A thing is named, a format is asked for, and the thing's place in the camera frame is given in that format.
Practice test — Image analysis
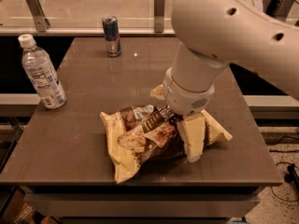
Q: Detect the middle metal railing bracket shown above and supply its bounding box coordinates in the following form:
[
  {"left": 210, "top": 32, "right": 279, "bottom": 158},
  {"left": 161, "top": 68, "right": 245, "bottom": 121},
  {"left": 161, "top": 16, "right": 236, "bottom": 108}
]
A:
[{"left": 154, "top": 0, "right": 165, "bottom": 33}]

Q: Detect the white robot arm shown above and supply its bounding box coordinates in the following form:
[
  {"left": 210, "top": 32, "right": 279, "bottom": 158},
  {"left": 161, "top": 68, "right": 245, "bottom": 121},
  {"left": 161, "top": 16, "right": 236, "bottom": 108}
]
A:
[{"left": 151, "top": 0, "right": 299, "bottom": 162}]

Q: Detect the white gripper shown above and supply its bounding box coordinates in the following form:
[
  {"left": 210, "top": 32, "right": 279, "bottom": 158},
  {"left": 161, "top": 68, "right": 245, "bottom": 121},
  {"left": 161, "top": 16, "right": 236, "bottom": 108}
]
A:
[{"left": 149, "top": 69, "right": 215, "bottom": 162}]

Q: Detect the black floor cable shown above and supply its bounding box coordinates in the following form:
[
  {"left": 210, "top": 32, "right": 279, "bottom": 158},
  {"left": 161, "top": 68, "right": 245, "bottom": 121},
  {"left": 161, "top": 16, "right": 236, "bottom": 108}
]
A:
[{"left": 268, "top": 135, "right": 299, "bottom": 203}]

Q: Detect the glass railing panel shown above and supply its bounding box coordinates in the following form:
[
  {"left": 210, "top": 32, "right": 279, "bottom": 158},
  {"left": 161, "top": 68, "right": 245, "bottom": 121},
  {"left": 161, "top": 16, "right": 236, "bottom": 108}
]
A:
[{"left": 0, "top": 0, "right": 176, "bottom": 29}]

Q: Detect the blue silver redbull can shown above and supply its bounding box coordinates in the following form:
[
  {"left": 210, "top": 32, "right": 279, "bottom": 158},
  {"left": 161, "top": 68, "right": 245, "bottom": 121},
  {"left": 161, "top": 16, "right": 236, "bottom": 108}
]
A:
[{"left": 102, "top": 16, "right": 121, "bottom": 57}]

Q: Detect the brown and yellow chip bag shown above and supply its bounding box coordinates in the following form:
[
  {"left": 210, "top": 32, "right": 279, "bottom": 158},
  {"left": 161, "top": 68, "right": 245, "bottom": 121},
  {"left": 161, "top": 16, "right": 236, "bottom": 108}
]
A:
[{"left": 100, "top": 105, "right": 232, "bottom": 183}]

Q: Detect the clear plastic water bottle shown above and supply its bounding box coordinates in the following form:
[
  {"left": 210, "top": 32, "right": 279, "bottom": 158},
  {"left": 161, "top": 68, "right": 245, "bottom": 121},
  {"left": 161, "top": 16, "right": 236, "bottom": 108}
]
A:
[{"left": 18, "top": 34, "right": 66, "bottom": 109}]

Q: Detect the left metal railing bracket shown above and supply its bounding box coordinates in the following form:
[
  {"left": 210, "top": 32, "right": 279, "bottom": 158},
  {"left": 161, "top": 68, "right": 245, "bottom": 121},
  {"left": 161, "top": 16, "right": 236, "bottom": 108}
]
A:
[{"left": 25, "top": 0, "right": 50, "bottom": 32}]

